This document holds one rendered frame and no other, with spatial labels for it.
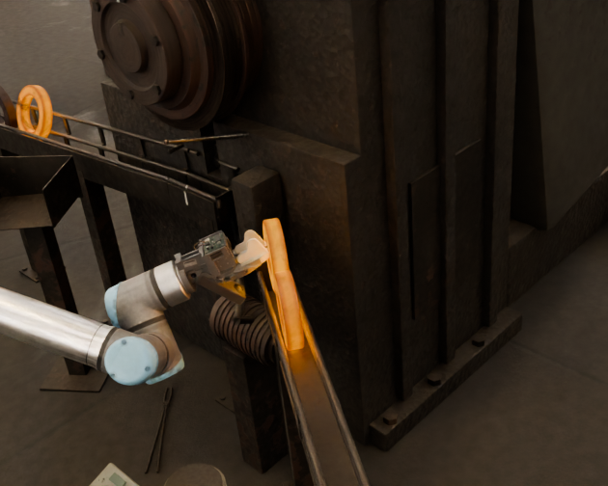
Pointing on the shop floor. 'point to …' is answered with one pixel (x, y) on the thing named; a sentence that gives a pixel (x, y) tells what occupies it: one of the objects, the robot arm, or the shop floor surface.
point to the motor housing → (252, 382)
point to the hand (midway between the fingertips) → (274, 247)
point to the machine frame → (367, 191)
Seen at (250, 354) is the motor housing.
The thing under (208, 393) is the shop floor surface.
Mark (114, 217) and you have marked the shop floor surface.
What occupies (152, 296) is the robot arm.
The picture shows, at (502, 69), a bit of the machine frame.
